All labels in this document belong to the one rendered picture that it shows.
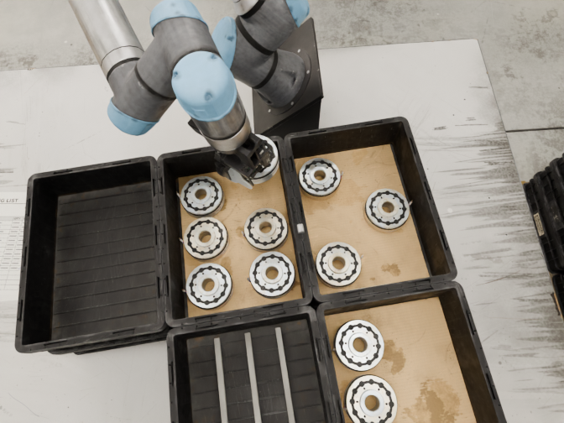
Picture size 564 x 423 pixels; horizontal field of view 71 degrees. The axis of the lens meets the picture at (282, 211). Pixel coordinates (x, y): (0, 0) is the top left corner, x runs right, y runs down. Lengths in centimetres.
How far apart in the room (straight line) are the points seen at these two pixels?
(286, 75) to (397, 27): 155
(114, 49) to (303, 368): 70
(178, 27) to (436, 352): 79
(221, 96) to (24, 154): 101
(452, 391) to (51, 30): 268
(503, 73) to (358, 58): 125
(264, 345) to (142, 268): 34
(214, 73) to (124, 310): 64
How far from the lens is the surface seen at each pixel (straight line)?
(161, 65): 62
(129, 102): 67
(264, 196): 99
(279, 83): 106
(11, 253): 133
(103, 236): 107
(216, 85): 51
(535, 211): 194
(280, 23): 96
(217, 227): 95
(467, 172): 126
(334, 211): 98
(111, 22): 75
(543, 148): 235
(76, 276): 106
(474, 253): 118
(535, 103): 248
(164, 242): 91
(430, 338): 96
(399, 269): 96
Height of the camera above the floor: 174
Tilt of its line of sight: 69 degrees down
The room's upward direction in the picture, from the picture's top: 5 degrees counter-clockwise
